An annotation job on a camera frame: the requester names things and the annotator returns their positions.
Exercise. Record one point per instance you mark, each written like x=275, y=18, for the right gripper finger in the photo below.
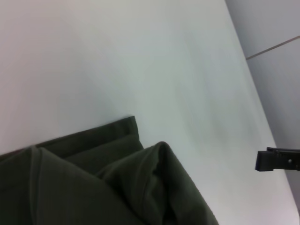
x=274, y=160

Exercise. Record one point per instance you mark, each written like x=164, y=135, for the dark green printed t-shirt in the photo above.
x=82, y=182

